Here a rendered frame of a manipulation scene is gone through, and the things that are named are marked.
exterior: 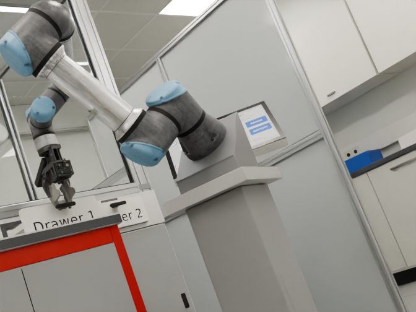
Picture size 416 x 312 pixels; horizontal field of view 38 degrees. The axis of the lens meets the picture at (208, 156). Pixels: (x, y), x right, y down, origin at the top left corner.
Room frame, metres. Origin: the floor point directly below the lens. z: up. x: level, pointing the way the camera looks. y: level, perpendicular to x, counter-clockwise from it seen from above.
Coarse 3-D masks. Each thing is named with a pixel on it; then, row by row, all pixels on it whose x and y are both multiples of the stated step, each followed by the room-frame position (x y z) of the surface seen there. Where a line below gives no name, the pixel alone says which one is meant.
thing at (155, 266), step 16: (160, 224) 2.49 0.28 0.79; (128, 240) 2.36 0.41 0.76; (144, 240) 2.41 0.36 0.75; (160, 240) 2.47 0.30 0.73; (128, 256) 2.34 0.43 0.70; (144, 256) 2.39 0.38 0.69; (160, 256) 2.45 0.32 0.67; (144, 272) 2.37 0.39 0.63; (160, 272) 2.43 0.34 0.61; (176, 272) 2.48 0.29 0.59; (144, 288) 2.35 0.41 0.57; (160, 288) 2.41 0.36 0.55; (176, 288) 2.46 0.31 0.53; (144, 304) 2.34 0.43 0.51; (160, 304) 2.39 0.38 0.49; (176, 304) 2.44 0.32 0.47; (192, 304) 2.50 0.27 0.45
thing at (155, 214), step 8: (144, 192) 2.47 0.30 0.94; (152, 192) 2.50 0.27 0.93; (144, 200) 2.46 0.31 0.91; (152, 200) 2.49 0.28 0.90; (152, 208) 2.48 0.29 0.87; (152, 216) 2.47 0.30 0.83; (160, 216) 2.50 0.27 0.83; (0, 224) 2.01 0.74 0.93; (8, 224) 2.03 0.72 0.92; (16, 224) 2.05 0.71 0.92; (136, 224) 2.40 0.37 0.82; (144, 224) 2.43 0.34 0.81; (152, 224) 2.46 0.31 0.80; (0, 232) 2.00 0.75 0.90; (120, 232) 2.34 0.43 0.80
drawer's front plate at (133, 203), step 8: (120, 200) 2.35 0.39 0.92; (128, 200) 2.38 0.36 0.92; (136, 200) 2.41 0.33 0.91; (104, 208) 2.29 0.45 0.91; (112, 208) 2.32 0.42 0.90; (120, 208) 2.34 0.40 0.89; (128, 208) 2.37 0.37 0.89; (136, 208) 2.40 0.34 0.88; (144, 208) 2.43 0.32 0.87; (128, 216) 2.36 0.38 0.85; (136, 216) 2.39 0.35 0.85; (144, 216) 2.42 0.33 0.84; (120, 224) 2.32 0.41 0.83; (128, 224) 2.35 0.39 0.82
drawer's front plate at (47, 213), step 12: (48, 204) 1.96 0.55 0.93; (84, 204) 2.06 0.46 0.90; (96, 204) 2.09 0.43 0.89; (24, 216) 1.89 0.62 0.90; (36, 216) 1.92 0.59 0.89; (48, 216) 1.95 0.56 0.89; (60, 216) 1.98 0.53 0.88; (72, 216) 2.02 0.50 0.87; (84, 216) 2.05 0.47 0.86; (96, 216) 2.08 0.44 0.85; (24, 228) 1.90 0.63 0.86
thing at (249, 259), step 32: (192, 192) 1.71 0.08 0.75; (224, 192) 1.71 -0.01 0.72; (256, 192) 1.77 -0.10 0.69; (192, 224) 1.77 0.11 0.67; (224, 224) 1.73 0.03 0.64; (256, 224) 1.69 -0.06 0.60; (224, 256) 1.74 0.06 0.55; (256, 256) 1.70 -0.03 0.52; (288, 256) 1.81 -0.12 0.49; (224, 288) 1.76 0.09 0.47; (256, 288) 1.72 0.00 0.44; (288, 288) 1.73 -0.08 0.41
